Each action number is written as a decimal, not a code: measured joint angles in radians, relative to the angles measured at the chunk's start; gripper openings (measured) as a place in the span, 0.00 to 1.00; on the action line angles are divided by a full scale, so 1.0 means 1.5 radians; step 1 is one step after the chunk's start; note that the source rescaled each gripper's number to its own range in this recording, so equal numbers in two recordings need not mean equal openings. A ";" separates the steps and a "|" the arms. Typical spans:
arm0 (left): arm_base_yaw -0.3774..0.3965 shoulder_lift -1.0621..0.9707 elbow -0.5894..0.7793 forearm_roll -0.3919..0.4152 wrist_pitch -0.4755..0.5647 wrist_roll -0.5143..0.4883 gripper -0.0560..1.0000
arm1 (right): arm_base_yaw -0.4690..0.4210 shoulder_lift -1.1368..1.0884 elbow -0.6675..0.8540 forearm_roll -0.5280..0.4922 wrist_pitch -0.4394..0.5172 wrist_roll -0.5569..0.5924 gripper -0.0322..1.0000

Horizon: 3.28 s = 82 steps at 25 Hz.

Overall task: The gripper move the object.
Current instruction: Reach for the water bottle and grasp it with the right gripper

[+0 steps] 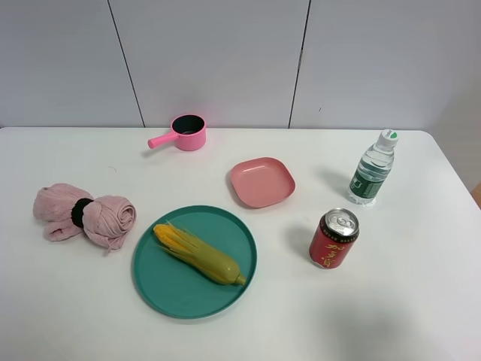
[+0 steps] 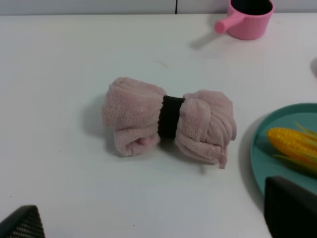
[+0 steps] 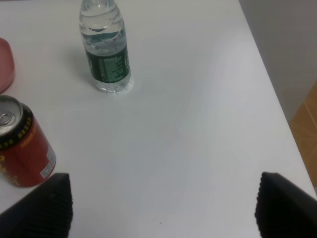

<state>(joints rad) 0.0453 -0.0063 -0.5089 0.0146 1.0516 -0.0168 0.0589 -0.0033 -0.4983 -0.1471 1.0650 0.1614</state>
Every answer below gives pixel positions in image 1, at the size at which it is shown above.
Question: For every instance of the clear plastic water bottle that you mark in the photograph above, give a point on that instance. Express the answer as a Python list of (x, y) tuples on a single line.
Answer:
[(373, 168)]

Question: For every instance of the pink square plate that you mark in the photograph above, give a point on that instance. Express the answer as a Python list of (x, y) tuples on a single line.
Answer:
[(262, 182)]

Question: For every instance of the pink toy saucepan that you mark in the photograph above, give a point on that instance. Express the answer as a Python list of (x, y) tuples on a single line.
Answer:
[(188, 133)]

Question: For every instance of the yellow toy corn cob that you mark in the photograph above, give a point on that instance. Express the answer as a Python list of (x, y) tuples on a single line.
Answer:
[(211, 262)]

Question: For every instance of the red drink can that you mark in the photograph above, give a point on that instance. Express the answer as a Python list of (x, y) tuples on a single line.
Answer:
[(336, 233)]

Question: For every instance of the teal round plate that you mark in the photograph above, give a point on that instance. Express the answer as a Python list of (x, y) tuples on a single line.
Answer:
[(176, 289)]

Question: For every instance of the pink rolled towel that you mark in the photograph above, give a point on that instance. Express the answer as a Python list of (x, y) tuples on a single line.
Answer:
[(106, 221)]

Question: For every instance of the black hair band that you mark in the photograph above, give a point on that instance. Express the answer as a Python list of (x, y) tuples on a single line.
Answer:
[(77, 211)]

